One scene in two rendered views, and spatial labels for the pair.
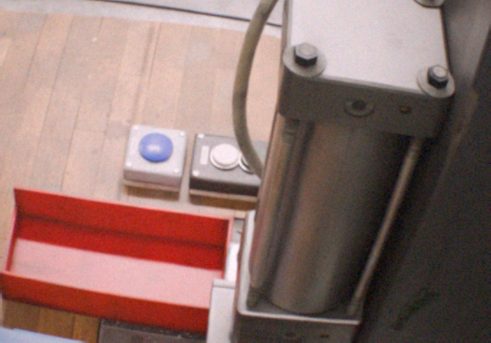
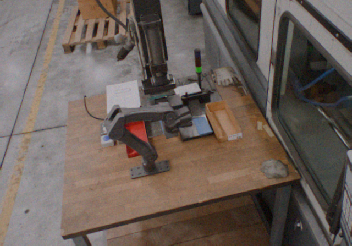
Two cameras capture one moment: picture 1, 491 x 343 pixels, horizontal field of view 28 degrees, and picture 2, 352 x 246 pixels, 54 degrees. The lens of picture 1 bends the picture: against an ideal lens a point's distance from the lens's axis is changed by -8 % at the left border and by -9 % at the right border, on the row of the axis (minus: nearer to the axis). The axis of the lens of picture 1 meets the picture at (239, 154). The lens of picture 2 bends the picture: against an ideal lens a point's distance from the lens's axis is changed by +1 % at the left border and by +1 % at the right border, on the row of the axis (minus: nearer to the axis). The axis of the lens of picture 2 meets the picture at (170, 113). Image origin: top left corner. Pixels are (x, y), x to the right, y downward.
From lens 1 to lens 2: 160 cm
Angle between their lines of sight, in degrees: 61
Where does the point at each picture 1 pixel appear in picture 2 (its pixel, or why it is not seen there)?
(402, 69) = (155, 16)
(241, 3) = not seen: outside the picture
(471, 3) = (151, 3)
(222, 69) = (78, 141)
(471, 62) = (158, 5)
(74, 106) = (95, 160)
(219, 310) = (159, 80)
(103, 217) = not seen: hidden behind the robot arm
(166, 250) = not seen: hidden behind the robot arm
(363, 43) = (153, 18)
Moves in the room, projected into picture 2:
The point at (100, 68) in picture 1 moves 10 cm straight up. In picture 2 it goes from (82, 159) to (77, 147)
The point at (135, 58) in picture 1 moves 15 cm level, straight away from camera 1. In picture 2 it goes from (78, 155) to (50, 164)
